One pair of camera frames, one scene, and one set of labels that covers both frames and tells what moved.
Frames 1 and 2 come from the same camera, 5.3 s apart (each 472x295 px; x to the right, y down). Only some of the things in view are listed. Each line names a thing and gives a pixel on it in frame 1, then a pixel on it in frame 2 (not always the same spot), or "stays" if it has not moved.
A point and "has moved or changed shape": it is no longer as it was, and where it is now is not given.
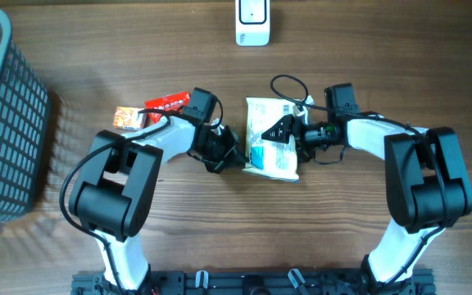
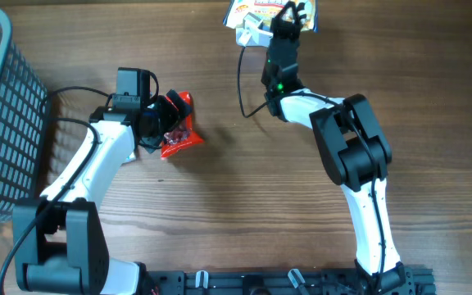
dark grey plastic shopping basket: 12,110 stays
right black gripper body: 304,148 -> 286,31
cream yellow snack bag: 269,158 -> 265,11
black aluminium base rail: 254,282 stays
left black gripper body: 219,149 -> 162,116
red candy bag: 171,102 has moved or changed shape
